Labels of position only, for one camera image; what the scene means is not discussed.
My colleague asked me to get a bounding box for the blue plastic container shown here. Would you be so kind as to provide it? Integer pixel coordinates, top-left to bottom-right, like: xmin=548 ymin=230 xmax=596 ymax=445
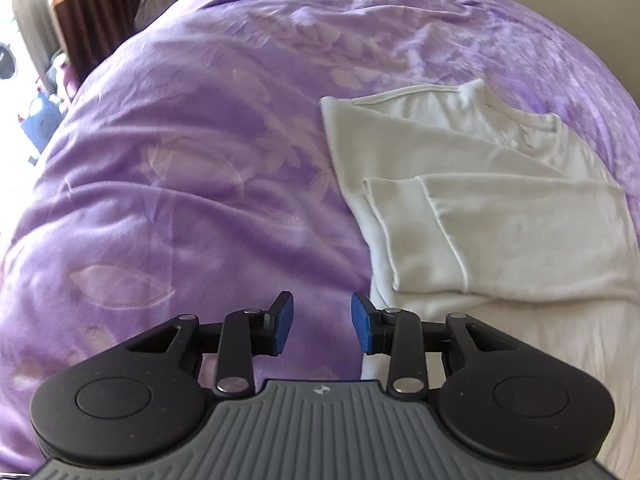
xmin=21 ymin=94 xmax=67 ymax=157

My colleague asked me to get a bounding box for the purple floral blanket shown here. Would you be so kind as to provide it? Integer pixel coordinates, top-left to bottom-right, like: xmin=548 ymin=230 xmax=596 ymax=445
xmin=0 ymin=0 xmax=640 ymax=476

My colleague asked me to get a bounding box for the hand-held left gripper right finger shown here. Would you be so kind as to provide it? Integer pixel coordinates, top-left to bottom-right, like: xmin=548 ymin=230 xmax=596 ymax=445
xmin=351 ymin=292 xmax=517 ymax=397

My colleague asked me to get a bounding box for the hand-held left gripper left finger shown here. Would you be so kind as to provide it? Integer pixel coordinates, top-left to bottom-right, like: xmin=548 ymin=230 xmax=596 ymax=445
xmin=125 ymin=291 xmax=296 ymax=397

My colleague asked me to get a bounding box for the white washing machine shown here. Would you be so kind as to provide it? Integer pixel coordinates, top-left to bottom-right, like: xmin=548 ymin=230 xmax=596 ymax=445
xmin=0 ymin=40 xmax=22 ymax=82

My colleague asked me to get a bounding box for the brown patterned curtain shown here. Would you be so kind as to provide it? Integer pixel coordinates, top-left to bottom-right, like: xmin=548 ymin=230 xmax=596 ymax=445
xmin=45 ymin=0 xmax=147 ymax=87

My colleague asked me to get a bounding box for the white printed t-shirt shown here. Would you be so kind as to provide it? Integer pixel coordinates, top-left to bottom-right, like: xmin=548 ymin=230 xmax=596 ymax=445
xmin=320 ymin=79 xmax=640 ymax=480

